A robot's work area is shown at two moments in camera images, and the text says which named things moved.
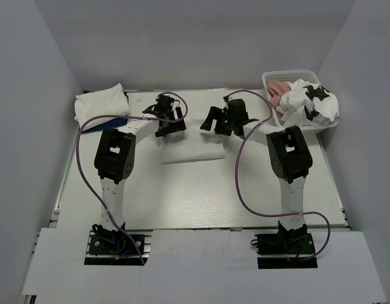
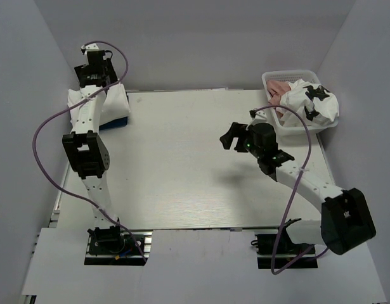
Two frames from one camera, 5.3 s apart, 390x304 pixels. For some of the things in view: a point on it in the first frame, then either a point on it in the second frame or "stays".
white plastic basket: (310, 76) stays
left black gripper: (176, 126) → (82, 70)
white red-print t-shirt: (191, 144) → (114, 104)
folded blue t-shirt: (111, 124) stays
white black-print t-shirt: (307, 104) stays
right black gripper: (213, 114) → (236, 130)
